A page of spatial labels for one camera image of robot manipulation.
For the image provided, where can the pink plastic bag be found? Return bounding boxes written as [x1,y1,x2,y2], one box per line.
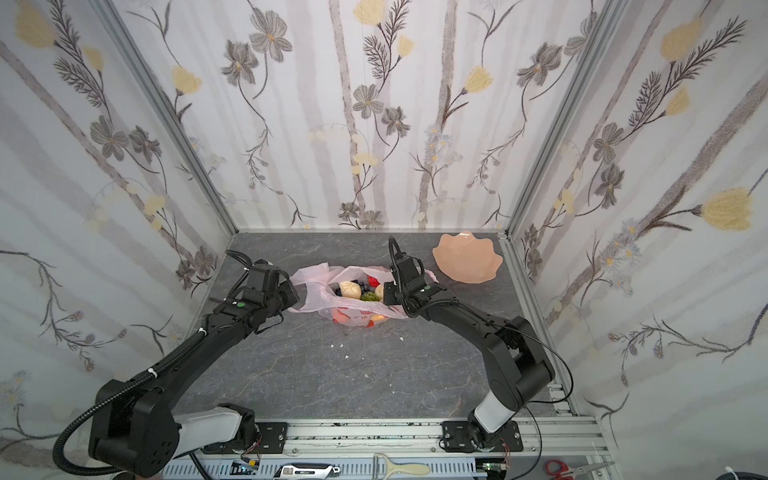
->
[290,263,407,328]

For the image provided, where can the pink scalloped plate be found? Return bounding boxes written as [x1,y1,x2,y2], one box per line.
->
[432,231,503,284]

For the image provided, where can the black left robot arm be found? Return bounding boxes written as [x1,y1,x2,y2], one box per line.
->
[52,260,299,478]

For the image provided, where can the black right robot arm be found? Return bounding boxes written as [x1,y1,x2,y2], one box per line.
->
[384,244,555,449]

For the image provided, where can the dark fake grape bunch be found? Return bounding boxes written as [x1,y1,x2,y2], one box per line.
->
[333,280,371,297]

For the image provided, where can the cream fake pear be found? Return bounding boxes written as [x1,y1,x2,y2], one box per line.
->
[339,281,363,300]

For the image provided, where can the silver black utility knife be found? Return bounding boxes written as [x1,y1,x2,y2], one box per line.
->
[273,463,341,480]

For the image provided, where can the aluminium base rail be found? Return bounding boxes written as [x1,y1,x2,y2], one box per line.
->
[160,416,620,479]

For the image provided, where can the red handled scissors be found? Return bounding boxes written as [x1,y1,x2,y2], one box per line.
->
[544,459,614,480]

